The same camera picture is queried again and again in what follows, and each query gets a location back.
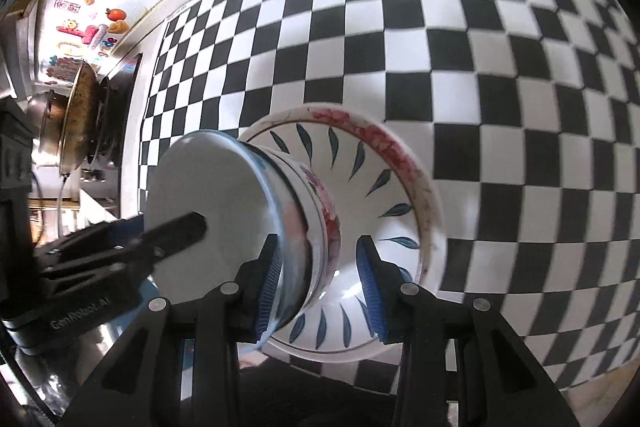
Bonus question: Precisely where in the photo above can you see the colourful fruit wall stickers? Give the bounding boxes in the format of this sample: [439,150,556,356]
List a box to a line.
[39,0,134,84]

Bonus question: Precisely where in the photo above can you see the small patterned white bowl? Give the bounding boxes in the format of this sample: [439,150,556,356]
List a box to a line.
[252,146,341,325]

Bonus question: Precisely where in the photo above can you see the blue leaf pattern plate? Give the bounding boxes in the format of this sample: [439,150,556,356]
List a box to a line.
[241,119,426,362]

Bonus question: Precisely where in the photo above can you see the white bowl blue rim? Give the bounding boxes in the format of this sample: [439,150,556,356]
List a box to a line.
[216,134,314,350]

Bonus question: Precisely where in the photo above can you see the black white checkered mat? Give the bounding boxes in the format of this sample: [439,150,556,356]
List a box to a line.
[138,0,639,388]

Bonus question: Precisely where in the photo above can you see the metal wok on stove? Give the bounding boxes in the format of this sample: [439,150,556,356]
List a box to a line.
[26,61,100,176]

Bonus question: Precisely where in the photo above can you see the black gas stove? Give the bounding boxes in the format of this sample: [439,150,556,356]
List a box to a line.
[87,53,142,169]

